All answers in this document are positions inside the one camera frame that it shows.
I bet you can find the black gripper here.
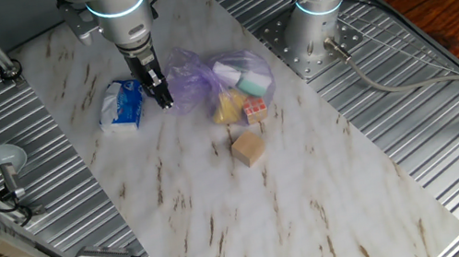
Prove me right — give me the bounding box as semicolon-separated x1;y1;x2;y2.
120;39;177;117

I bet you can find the purple translucent plastic bag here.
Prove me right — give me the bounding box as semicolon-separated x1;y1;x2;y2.
158;32;282;138

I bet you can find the blue white tissue pack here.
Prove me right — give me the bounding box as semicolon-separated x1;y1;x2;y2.
92;76;150;138

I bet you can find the yellow toy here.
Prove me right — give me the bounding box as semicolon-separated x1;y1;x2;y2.
209;88;252;127

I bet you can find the white green block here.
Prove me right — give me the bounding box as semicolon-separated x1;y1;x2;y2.
211;53;276;105

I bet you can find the rubik's cube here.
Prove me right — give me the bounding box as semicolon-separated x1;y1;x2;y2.
241;95;270;126

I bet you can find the wooden cube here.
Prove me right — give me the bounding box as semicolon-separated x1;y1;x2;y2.
228;127;270;170

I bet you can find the black pole foot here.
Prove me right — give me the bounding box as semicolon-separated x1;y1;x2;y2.
0;58;26;87

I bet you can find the white ladle-shaped stand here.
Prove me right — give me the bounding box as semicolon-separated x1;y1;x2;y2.
0;139;35;202

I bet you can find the metal stand clamp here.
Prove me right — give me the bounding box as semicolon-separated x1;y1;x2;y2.
0;181;47;223

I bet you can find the gray wrist camera mount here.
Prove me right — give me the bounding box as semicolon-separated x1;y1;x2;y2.
58;0;105;50

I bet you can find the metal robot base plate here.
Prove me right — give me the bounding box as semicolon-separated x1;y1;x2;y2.
254;0;370;88

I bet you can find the thick gray cable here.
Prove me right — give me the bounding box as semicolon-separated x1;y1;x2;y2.
322;15;459;128

